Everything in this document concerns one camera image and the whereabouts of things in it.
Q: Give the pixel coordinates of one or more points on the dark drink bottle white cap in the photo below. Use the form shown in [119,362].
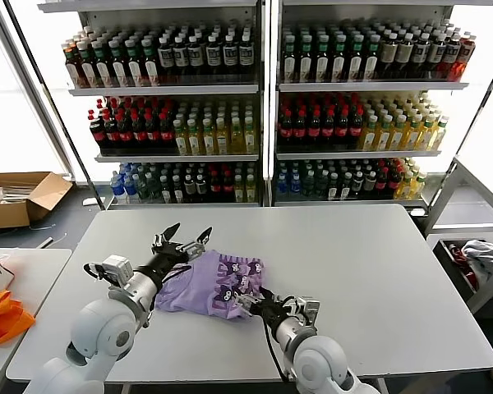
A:
[189,191]
[357,186]
[369,186]
[201,191]

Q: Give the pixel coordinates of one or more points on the dark metal frame post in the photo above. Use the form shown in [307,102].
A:
[51,102]

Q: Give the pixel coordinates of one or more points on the red garment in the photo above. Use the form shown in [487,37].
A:
[469,278]

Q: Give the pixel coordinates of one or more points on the green label tea bottle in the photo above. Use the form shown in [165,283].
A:
[305,61]
[288,61]
[100,70]
[354,61]
[321,61]
[148,67]
[370,60]
[132,68]
[85,70]
[116,69]
[338,61]

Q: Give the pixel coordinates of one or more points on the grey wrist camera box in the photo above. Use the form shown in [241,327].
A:
[308,308]
[117,267]

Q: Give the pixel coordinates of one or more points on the white side table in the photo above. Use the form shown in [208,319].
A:
[37,271]

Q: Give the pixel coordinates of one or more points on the grey metal shelf rack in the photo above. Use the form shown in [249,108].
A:
[369,87]
[164,91]

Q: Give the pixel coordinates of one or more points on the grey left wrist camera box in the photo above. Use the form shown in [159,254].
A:
[117,267]

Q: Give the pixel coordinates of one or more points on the dark bottle blue-grey label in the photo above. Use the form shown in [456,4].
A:
[420,53]
[450,54]
[435,53]

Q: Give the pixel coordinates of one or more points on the small yellow drink bottle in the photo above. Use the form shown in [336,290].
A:
[404,189]
[239,191]
[418,188]
[250,191]

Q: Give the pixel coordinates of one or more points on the yellow juice bottle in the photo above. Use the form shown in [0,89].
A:
[369,137]
[411,137]
[439,135]
[250,139]
[384,137]
[397,137]
[181,141]
[208,140]
[425,136]
[222,140]
[194,141]

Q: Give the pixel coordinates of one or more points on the blue label water bottle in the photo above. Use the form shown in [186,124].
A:
[117,191]
[295,189]
[130,192]
[282,189]

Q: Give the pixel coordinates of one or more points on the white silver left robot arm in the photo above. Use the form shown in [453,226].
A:
[102,328]

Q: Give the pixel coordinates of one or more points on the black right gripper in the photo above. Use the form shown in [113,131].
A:
[277,314]

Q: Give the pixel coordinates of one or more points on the grey metal frame table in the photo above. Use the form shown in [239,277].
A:
[444,193]

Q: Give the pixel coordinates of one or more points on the small white floor item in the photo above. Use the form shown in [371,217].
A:
[92,202]

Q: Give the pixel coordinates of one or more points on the red drink bottle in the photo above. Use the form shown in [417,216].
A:
[463,61]

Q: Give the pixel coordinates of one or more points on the purple printed T-shirt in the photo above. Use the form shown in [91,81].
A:
[197,287]

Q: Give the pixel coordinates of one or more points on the dark drink bottle grey label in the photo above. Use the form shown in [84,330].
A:
[181,57]
[194,56]
[229,55]
[164,57]
[213,56]
[245,54]

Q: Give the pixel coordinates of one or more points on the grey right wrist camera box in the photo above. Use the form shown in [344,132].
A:
[308,308]

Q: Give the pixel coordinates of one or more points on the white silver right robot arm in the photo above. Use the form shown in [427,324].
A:
[316,365]

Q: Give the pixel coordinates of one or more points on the open cardboard box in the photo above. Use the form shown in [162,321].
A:
[4,215]

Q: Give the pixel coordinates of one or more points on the white grey garment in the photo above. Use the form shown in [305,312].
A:
[482,254]

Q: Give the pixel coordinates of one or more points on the dark bottle beige label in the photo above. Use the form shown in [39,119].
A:
[403,53]
[388,53]

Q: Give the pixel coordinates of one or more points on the small red cap cola bottle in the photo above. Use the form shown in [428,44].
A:
[215,189]
[381,185]
[228,189]
[393,185]

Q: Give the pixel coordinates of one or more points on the orange cloth bag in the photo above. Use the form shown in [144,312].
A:
[0,324]

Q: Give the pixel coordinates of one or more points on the grey storage bin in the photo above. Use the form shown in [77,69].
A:
[450,271]

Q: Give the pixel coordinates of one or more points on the amber tea bottle white label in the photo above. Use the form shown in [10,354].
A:
[72,70]

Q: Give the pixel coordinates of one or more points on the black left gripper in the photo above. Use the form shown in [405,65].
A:
[166,260]

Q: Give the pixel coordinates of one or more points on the clear plastic packaging bundle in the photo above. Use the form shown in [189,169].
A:
[12,193]

